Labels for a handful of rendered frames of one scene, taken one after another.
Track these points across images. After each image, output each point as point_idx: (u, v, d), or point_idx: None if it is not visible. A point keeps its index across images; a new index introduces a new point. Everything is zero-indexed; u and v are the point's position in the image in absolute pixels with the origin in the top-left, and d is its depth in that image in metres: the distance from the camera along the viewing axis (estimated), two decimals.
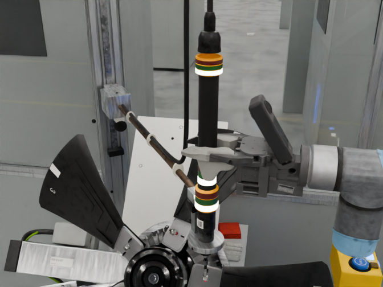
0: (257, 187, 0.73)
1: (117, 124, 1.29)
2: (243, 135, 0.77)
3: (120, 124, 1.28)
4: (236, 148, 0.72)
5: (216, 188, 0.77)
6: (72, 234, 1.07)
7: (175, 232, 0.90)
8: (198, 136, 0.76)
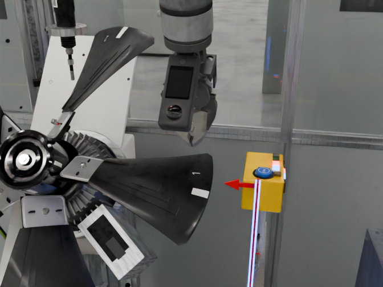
0: None
1: None
2: None
3: None
4: (196, 109, 0.69)
5: None
6: None
7: (57, 122, 0.89)
8: (189, 141, 0.74)
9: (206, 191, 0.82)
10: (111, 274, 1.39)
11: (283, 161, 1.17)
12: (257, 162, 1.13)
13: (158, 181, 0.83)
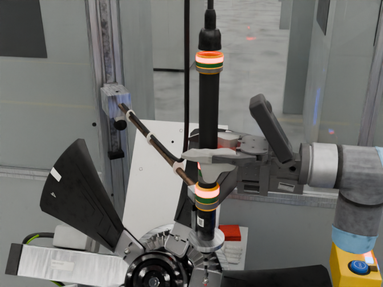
0: (258, 186, 0.73)
1: (117, 123, 1.28)
2: (244, 134, 0.77)
3: (120, 123, 1.28)
4: (237, 147, 0.72)
5: (216, 186, 0.77)
6: (73, 237, 1.08)
7: (206, 283, 0.87)
8: (199, 134, 0.77)
9: None
10: None
11: None
12: (347, 251, 1.14)
13: None
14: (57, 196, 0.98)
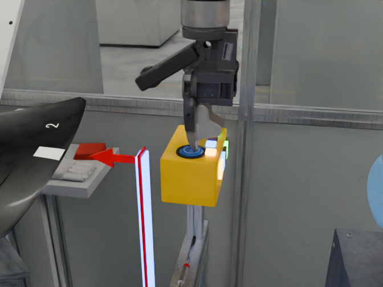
0: (225, 82, 0.66)
1: None
2: None
3: None
4: None
5: None
6: None
7: None
8: None
9: None
10: None
11: (227, 137, 0.85)
12: None
13: None
14: None
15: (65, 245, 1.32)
